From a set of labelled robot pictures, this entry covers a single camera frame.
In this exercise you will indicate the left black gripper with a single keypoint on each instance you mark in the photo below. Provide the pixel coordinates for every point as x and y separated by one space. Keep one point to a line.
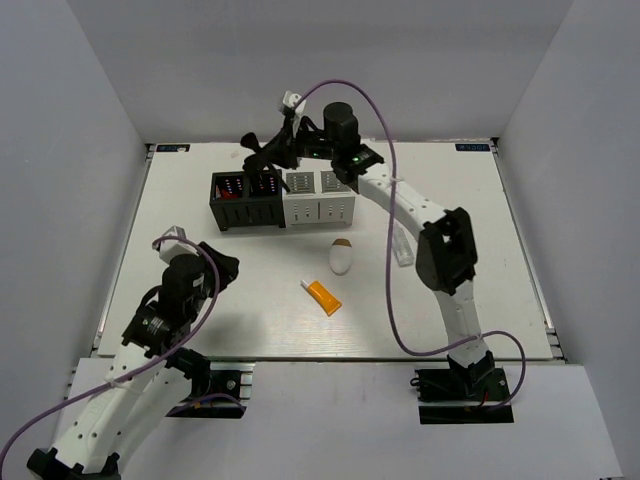
228 266

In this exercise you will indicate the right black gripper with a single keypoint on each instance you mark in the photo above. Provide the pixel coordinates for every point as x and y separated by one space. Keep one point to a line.
284 150

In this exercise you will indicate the orange cream tube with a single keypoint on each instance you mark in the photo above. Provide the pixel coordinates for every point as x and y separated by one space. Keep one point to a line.
324 298

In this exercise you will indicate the white oval makeup sponge case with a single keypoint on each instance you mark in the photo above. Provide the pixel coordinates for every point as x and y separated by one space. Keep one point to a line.
340 256

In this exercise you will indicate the black flat-head makeup brush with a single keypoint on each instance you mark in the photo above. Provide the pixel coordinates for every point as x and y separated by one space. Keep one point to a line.
259 160

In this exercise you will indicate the red lip gloss tube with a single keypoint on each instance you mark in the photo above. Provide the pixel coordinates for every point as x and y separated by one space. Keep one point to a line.
223 194

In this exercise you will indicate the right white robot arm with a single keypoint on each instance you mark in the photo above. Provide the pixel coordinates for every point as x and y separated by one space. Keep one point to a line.
446 249

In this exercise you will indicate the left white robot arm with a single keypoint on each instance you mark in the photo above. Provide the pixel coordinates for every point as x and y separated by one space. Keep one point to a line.
152 373

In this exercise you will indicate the black organizer box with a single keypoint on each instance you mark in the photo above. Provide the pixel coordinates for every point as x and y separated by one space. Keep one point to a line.
261 203

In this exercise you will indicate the white organizer box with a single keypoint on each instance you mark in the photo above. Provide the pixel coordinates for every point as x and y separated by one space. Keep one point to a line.
317 198

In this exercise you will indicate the clear plastic bottle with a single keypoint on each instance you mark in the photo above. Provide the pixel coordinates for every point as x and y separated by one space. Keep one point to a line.
401 247

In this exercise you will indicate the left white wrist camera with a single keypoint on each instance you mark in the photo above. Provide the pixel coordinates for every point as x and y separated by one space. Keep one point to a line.
171 244

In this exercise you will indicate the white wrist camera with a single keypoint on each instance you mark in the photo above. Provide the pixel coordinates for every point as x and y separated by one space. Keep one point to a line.
292 107
171 244

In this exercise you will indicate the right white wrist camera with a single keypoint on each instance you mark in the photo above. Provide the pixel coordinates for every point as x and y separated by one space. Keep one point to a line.
292 107

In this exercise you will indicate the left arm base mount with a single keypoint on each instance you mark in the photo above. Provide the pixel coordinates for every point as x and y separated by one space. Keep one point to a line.
216 389

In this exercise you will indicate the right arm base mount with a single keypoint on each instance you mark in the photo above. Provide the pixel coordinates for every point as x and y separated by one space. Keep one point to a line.
441 401

